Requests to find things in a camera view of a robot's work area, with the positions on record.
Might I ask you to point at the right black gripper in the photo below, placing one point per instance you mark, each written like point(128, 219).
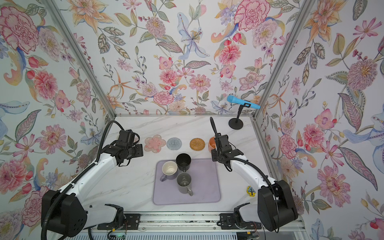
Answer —
point(214, 156)

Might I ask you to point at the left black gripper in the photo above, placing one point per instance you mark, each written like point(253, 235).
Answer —
point(140, 148)

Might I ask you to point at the orange mug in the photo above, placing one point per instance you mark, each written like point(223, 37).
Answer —
point(212, 144)

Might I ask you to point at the pink flower coaster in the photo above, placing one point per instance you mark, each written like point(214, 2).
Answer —
point(154, 144)

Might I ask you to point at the grey round patterned coaster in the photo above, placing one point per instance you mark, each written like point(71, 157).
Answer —
point(174, 144)

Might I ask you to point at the grey mug cream interior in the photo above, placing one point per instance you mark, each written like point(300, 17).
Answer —
point(169, 170)

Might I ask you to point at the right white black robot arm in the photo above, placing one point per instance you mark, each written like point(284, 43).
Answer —
point(275, 205)

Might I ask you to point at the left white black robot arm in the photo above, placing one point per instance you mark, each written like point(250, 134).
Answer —
point(65, 212)

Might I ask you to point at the lavender rectangular mat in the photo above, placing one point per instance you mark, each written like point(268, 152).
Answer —
point(199, 184)

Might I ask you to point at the black microphone stand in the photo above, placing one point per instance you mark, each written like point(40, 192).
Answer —
point(236, 123)

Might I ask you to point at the black mug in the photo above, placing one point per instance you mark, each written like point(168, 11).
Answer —
point(183, 162)

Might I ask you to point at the yellow round sticker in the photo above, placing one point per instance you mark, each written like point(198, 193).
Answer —
point(251, 192)

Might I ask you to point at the dark grey mug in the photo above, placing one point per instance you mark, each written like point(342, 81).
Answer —
point(184, 182)

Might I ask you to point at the blue microphone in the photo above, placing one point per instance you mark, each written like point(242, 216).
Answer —
point(234, 100)

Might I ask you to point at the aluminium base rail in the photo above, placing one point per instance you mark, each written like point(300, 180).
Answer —
point(186, 222)

